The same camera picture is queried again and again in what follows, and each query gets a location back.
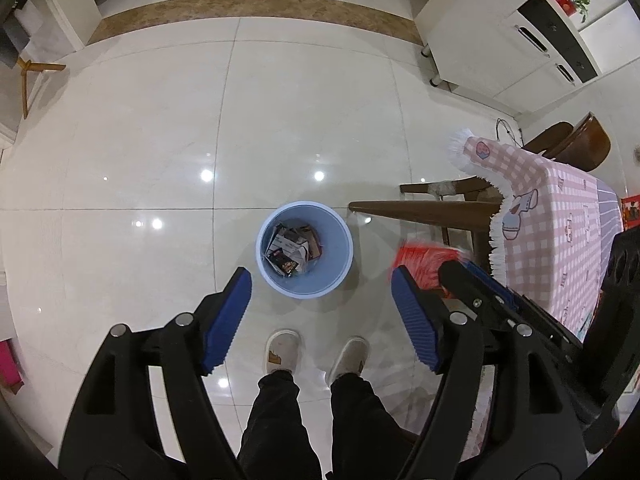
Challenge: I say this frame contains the pile of paper wrappers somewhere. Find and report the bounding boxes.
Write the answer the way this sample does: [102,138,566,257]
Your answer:
[265,224,325,278]

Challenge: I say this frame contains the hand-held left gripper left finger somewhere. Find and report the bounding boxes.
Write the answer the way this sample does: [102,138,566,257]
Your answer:
[57,266,253,480]

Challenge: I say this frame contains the beige slipper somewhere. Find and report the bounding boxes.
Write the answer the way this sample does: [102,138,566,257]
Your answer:
[264,329,303,376]
[325,336,371,386]

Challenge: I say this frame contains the dark wooden chair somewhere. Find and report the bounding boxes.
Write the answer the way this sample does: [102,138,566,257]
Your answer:
[347,176,505,273]

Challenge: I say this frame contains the person's right leg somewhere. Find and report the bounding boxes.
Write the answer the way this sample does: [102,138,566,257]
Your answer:
[327,374,416,480]

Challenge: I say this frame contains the person's leg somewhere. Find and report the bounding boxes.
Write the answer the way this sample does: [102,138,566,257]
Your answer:
[237,370,323,480]
[327,374,416,480]

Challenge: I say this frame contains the red plastic packet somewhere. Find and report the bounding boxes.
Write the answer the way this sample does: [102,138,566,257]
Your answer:
[390,241,468,293]

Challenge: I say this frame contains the pink box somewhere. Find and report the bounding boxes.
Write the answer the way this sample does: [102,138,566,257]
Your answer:
[0,339,25,393]

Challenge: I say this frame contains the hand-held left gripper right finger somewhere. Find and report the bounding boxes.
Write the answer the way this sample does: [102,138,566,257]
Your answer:
[390,266,588,480]

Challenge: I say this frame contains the pink grey checked tablecloth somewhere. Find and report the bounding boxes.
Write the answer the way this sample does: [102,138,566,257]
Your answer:
[446,130,640,466]

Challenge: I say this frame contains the brown wooden chair back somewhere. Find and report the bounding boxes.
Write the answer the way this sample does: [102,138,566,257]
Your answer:
[520,111,612,173]

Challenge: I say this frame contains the thin floor cable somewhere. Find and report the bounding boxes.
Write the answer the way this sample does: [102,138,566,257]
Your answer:
[495,117,523,148]

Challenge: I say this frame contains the person's left leg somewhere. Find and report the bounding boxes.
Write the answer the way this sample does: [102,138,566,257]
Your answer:
[237,370,323,480]

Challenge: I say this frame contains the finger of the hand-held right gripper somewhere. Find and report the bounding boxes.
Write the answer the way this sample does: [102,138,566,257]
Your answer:
[462,261,587,347]
[437,259,585,361]

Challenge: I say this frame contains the blue round trash bin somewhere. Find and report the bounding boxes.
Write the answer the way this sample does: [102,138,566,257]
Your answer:
[256,201,355,301]

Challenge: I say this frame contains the wooden stand legs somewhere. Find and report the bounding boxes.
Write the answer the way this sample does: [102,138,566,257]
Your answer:
[15,55,67,121]

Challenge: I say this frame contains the white cabinet with black panel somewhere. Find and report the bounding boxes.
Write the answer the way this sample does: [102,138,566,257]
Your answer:
[415,0,640,116]

